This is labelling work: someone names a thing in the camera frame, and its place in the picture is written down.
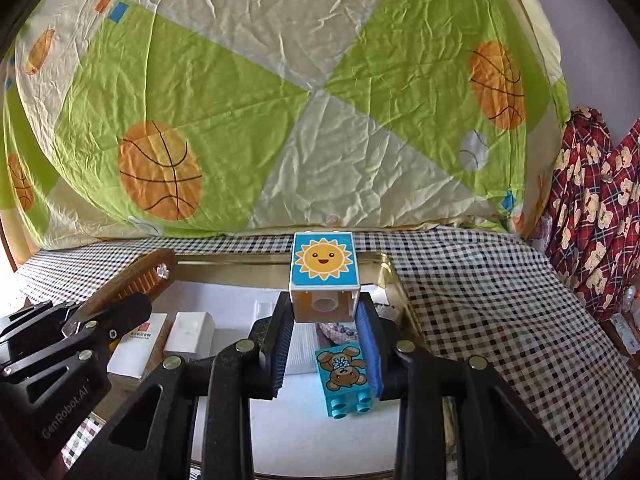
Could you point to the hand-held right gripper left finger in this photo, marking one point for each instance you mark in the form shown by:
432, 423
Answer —
280, 355

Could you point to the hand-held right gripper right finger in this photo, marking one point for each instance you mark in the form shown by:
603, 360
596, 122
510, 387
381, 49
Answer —
370, 355

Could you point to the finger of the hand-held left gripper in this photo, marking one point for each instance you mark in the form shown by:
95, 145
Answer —
35, 325
120, 317

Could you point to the clear cotton swab box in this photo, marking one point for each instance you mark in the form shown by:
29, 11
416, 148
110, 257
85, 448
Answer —
302, 350

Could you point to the turquoise bear print toy block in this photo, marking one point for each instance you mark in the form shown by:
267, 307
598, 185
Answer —
345, 377

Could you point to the brown wooden comb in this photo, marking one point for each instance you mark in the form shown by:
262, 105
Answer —
145, 272

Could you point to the yellow and white block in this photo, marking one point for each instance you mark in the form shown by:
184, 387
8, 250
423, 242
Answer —
190, 332

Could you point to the gold metal tray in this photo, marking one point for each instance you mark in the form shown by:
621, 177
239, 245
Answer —
225, 270

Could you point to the sun print toy block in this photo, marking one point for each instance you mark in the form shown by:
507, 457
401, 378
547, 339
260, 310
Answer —
324, 262

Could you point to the black ribbed hair claw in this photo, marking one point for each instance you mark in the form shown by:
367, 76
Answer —
336, 332

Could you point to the white box with red mark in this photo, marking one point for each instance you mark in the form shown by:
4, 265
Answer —
137, 355

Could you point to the checkered tablecloth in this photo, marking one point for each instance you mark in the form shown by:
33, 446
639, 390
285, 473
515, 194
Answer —
500, 310

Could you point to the red plaid bear print cloth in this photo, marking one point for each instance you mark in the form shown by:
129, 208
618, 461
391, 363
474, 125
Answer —
595, 220

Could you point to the green basketball print quilt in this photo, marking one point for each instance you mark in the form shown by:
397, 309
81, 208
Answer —
280, 85

